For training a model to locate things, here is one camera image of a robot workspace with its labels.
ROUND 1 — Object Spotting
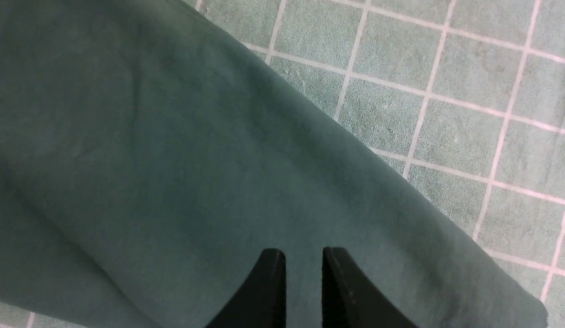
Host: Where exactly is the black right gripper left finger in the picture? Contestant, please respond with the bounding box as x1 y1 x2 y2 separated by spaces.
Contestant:
207 248 286 328

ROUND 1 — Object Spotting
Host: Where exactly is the green long-sleeve top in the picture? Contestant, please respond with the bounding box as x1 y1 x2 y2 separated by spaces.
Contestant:
0 0 548 328

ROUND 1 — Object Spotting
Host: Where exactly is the green checked tablecloth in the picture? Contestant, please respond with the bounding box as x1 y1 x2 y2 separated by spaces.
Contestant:
0 0 565 328

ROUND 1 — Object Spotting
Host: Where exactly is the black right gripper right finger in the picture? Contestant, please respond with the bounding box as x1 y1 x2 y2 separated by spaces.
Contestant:
322 247 416 328

